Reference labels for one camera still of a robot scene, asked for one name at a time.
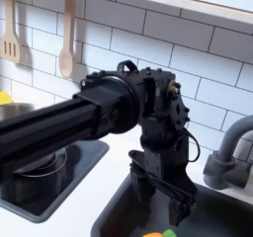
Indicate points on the orange toy carrot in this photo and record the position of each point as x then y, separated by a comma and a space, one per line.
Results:
153, 235

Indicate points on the yellow toy block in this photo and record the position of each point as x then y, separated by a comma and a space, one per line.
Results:
5, 98

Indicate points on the grey toy sink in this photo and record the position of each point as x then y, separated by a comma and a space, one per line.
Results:
224, 221

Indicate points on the grey toy tap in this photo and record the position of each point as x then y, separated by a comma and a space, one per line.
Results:
227, 145

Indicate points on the black toy stove hob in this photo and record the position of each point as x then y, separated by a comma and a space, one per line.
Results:
49, 198

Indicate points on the wooden spoon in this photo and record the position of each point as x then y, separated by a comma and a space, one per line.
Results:
67, 61

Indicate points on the steel pot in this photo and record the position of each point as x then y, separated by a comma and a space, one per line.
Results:
16, 111

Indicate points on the slotted wooden spatula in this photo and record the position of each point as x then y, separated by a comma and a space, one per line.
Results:
10, 46

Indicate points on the wooden kitchen frame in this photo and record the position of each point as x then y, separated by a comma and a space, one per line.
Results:
184, 9

